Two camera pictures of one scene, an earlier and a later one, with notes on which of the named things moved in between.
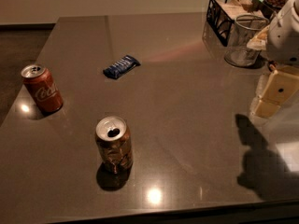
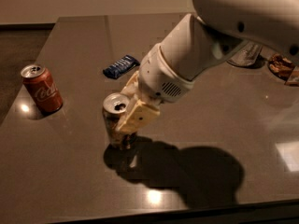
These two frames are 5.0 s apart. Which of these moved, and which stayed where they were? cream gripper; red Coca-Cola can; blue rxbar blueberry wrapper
Moved: cream gripper
Stayed: blue rxbar blueberry wrapper; red Coca-Cola can
